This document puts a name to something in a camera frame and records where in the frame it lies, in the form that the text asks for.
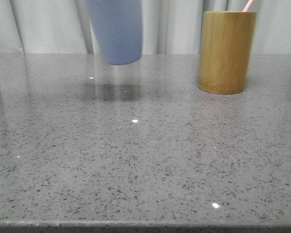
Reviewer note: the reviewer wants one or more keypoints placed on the blue plastic cup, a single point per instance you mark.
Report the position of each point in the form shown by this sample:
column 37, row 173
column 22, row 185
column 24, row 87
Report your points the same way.
column 118, row 28

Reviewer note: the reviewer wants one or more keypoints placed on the bamboo cylindrical holder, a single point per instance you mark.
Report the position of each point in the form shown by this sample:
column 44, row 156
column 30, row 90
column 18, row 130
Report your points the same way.
column 226, row 43

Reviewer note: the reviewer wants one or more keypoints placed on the grey pleated curtain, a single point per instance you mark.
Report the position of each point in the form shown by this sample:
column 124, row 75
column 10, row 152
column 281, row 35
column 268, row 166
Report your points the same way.
column 169, row 26

